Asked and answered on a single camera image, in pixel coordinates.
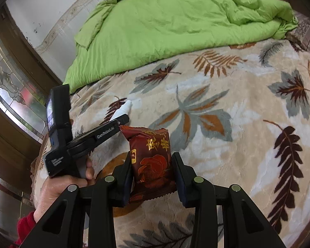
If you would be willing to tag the dark red snack packet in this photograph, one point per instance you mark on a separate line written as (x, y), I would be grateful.
(152, 160)

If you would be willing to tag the green quilt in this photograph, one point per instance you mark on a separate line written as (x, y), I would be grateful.
(170, 25)

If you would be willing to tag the patterned glass door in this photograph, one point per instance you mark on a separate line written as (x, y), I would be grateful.
(10, 82)

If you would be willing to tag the small white bottle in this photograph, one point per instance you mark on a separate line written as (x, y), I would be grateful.
(122, 108)

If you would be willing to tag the person's left forearm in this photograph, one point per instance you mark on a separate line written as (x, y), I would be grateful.
(25, 227)

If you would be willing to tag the leaf printed blanket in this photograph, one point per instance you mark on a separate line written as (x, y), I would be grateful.
(235, 134)

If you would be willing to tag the person's left hand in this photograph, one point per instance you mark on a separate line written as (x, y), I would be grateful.
(54, 191)

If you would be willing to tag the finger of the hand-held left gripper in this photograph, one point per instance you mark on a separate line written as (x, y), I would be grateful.
(118, 124)

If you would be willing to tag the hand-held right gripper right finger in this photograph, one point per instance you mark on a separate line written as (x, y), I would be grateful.
(179, 183)

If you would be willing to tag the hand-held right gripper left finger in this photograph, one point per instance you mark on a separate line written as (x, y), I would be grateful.
(124, 186)

